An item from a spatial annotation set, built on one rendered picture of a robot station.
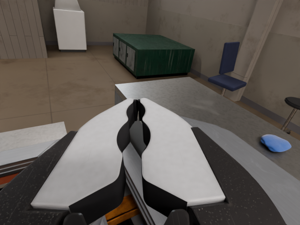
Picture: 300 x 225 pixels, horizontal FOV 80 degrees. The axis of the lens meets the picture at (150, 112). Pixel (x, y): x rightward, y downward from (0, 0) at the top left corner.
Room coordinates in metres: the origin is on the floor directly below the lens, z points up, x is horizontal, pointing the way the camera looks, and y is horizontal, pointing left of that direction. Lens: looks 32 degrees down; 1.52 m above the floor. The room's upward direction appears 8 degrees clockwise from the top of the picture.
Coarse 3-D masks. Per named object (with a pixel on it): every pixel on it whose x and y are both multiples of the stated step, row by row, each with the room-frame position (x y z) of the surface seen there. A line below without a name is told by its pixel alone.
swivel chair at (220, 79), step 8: (224, 48) 3.06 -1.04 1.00; (232, 48) 3.17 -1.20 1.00; (224, 56) 3.03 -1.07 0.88; (232, 56) 3.20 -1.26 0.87; (224, 64) 3.03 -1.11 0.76; (232, 64) 3.23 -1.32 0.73; (224, 72) 3.05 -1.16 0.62; (208, 80) 2.95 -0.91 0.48; (216, 80) 2.87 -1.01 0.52; (224, 80) 2.91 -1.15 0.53; (232, 80) 2.96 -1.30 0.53; (240, 80) 3.02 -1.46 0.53; (224, 88) 2.95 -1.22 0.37; (232, 88) 2.65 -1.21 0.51
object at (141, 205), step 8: (24, 160) 0.52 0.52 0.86; (32, 160) 0.54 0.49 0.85; (0, 168) 0.48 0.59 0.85; (8, 168) 0.48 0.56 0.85; (16, 168) 0.50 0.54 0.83; (24, 168) 0.51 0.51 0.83; (0, 176) 0.46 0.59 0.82; (128, 176) 0.52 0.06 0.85; (128, 184) 0.50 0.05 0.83; (136, 192) 0.45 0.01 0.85; (136, 200) 0.43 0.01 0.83; (144, 208) 0.39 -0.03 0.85; (104, 216) 0.35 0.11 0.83; (144, 216) 0.37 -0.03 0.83; (104, 224) 0.32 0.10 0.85; (152, 224) 0.34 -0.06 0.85
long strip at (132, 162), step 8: (128, 152) 0.65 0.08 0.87; (136, 152) 0.66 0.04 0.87; (128, 160) 0.60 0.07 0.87; (136, 160) 0.61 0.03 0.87; (128, 168) 0.55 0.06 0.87; (136, 168) 0.56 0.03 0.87; (136, 176) 0.52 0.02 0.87; (136, 184) 0.48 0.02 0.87; (152, 208) 0.38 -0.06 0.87; (152, 216) 0.36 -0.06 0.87; (160, 216) 0.36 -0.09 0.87; (160, 224) 0.33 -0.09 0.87
